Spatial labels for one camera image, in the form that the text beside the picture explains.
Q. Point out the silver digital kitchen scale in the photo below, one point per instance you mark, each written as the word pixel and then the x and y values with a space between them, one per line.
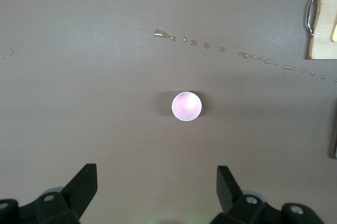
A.
pixel 333 134

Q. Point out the pink plastic cup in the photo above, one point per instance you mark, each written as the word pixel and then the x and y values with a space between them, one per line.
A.
pixel 187 106

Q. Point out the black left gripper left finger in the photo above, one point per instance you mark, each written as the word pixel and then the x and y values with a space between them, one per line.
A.
pixel 79 189

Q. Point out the brown table mat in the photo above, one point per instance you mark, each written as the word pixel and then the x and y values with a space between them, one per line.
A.
pixel 79 76

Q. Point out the yellow plastic fork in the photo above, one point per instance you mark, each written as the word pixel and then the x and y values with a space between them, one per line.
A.
pixel 335 33

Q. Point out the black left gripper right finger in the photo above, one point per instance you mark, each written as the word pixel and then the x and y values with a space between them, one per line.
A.
pixel 229 189

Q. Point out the wooden cutting board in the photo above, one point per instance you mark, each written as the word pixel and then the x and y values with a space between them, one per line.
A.
pixel 325 10

